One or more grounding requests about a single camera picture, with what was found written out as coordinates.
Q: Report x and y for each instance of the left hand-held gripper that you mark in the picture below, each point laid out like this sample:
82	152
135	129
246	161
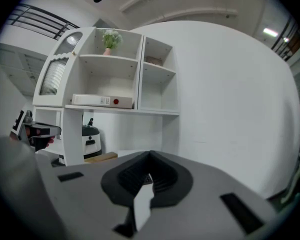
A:
17	124

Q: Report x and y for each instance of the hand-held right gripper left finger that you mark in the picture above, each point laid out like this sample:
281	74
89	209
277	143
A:
85	204

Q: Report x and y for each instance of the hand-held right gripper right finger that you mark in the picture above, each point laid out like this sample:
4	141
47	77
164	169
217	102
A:
202	214

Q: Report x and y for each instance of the person's left hand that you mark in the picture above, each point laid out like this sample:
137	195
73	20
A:
50	141

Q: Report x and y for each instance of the white black-trimmed appliance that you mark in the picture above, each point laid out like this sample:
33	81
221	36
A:
91	146

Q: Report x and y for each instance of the beige binder box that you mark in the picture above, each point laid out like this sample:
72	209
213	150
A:
90	100

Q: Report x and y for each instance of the ribbed glass cabinet door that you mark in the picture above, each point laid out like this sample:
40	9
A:
53	76

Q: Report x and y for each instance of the person's light sweater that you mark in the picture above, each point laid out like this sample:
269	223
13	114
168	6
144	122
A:
10	184

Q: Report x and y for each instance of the white shelf unit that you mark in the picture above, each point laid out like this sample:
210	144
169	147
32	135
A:
110	79

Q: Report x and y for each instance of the black railing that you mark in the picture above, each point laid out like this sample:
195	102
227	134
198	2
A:
40	19

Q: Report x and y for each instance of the pink vase white flowers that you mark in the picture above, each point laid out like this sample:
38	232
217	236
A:
112	40

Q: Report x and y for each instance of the small brown box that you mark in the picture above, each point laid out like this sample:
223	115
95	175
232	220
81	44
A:
153	60

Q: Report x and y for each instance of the ceiling light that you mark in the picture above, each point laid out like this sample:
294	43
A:
270	32

